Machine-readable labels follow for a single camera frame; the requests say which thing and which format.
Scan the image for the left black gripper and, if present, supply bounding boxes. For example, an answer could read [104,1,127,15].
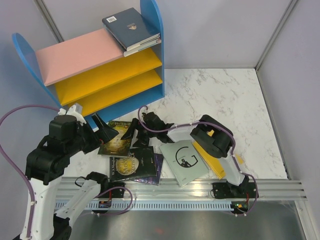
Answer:
[66,112,119,155]

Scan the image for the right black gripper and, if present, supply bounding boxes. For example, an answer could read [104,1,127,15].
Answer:
[121,118,158,148]

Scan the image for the green Alice Wonderland book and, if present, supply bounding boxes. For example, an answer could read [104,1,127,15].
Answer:
[97,121,132,158]

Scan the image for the teal ocean cover book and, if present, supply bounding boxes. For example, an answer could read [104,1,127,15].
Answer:
[104,26,162,58]

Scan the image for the navy blue hardcover book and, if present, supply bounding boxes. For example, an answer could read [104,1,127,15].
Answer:
[102,7,160,51]

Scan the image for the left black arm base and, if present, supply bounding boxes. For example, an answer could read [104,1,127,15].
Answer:
[74,171,126,200]

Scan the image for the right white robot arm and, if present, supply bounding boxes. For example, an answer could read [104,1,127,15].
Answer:
[122,112,259,199]

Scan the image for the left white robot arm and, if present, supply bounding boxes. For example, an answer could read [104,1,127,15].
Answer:
[16,114,118,240]

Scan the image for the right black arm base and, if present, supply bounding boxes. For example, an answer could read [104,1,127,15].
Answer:
[212,177,259,199]

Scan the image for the black Moon and Sixpence book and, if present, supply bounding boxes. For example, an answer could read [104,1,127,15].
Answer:
[109,146,157,182]

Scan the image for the dark purple book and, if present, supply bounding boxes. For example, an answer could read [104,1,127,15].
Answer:
[132,152,165,187]

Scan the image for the grey letter G book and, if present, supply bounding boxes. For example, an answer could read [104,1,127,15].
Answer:
[159,140,209,187]

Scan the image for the blue pink yellow bookshelf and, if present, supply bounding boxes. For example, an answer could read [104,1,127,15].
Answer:
[11,0,166,133]

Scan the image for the yellow letter L book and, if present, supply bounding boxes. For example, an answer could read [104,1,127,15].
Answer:
[192,141,245,180]

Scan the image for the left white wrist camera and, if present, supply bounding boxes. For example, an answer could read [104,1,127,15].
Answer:
[58,103,87,125]

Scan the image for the white slotted cable duct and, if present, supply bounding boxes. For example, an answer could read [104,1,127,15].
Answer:
[85,200,249,211]

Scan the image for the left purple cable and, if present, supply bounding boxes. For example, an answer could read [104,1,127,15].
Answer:
[0,104,61,238]

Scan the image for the purple cable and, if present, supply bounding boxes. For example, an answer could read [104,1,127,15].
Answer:
[0,104,61,238]
[138,105,258,191]

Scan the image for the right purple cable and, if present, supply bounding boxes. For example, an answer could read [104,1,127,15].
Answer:
[138,105,258,191]

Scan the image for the aluminium mounting rail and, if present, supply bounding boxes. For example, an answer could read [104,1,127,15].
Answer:
[54,178,308,201]

